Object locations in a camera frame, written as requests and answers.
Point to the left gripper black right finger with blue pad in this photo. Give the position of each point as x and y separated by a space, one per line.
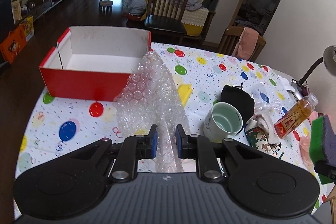
200 149

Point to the christmas pattern stocking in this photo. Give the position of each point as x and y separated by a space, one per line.
260 140

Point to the orange drink bottle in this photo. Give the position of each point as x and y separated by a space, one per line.
296 115

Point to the pink towel on chair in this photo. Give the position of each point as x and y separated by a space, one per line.
246 44

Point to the red white cardboard box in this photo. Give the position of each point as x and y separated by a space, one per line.
93 62

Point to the white cloth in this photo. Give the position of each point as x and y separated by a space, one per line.
263 117

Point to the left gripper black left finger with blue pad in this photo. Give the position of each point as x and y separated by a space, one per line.
133 149

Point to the wooden chair black seat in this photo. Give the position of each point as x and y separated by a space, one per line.
164 20

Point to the green purple sponge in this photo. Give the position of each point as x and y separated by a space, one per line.
322 149

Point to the wooden chair near table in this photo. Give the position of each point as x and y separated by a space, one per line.
231 37

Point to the low tv cabinet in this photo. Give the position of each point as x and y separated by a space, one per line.
37 8

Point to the clear bubble wrap sheet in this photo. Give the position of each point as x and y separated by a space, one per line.
151 98

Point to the black cap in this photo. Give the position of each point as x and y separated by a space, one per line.
239 99

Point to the balloon pattern tablecloth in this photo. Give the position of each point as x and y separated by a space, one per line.
61 125

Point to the small wooden stool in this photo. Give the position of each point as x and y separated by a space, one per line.
105 6

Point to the yellow carton box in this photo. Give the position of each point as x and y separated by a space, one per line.
28 27

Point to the grey bag on floor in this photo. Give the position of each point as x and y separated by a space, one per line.
134 7

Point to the pink packet on table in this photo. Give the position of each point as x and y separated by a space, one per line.
314 115

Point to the sofa with cream cover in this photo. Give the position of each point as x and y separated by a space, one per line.
198 16

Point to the grey desk lamp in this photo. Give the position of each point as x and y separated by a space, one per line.
327 59

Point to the orange gift box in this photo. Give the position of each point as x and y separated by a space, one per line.
13 44

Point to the white green ceramic mug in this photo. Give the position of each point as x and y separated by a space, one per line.
222 121

